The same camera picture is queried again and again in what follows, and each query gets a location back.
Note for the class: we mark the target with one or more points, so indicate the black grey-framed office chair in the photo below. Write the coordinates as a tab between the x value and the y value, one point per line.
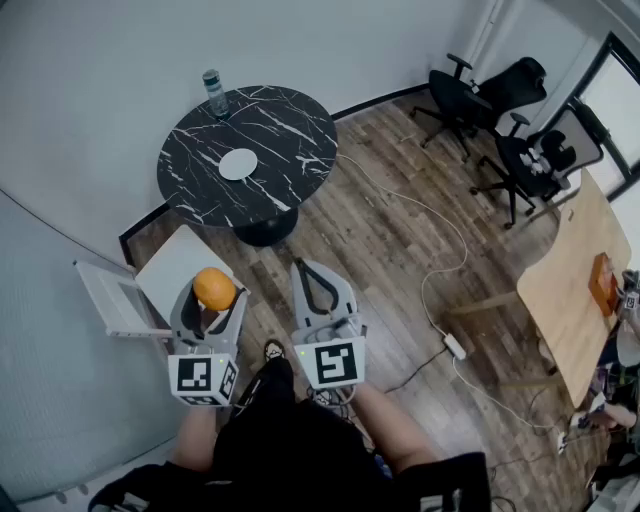
520	170

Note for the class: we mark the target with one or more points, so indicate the person's left forearm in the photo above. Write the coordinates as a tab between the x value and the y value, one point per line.
195	435

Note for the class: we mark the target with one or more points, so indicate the light wooden table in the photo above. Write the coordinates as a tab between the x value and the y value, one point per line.
565	295

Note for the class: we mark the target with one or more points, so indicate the person's black clothing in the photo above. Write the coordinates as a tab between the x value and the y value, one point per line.
300	460

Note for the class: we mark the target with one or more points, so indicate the white power strip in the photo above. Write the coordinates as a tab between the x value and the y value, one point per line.
454	347

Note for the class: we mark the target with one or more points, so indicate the round black marble table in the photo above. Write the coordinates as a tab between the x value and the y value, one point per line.
280	130

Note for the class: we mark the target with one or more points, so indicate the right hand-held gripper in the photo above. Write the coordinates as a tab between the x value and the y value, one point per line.
332	362

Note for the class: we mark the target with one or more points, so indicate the small white device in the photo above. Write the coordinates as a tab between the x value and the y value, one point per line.
531	161

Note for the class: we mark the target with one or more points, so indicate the clear water bottle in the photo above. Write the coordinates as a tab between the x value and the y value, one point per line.
216	95

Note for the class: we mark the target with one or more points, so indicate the black window frame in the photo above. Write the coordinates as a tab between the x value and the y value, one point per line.
597	65

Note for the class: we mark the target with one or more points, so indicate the white wall pipe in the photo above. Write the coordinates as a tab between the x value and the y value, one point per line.
487	35

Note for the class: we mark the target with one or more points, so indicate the orange box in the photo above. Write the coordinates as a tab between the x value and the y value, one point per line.
602	285

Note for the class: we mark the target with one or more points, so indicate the person's patterned shoe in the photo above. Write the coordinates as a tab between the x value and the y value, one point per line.
273	350

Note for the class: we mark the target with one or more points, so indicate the small white plate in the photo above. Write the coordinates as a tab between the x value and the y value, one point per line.
238	164

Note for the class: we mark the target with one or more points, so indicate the white folding chair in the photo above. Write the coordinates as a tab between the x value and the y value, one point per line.
170	270

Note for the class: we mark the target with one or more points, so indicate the orange egg-shaped fruit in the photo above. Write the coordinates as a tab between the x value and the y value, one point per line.
214	289

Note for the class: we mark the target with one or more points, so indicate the person's right forearm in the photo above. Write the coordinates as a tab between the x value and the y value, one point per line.
395	430

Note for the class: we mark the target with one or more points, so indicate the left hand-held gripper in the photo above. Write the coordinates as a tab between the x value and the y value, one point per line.
200	380

